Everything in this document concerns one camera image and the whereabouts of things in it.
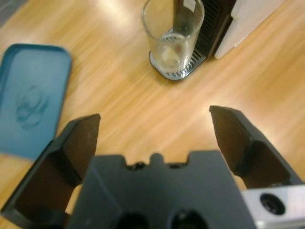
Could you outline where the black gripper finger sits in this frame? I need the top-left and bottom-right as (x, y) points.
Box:
(1, 114), (102, 228)
(209, 105), (305, 191)

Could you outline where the clear drinking glass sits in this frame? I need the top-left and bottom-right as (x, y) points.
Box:
(142, 0), (205, 73)

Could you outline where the white capsule coffee machine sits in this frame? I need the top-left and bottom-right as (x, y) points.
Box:
(171, 0), (286, 59)

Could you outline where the teal plastic tray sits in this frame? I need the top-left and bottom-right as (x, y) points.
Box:
(0, 42), (72, 161)

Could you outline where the metal grille drip tray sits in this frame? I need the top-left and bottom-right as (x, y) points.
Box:
(149, 44), (207, 82)

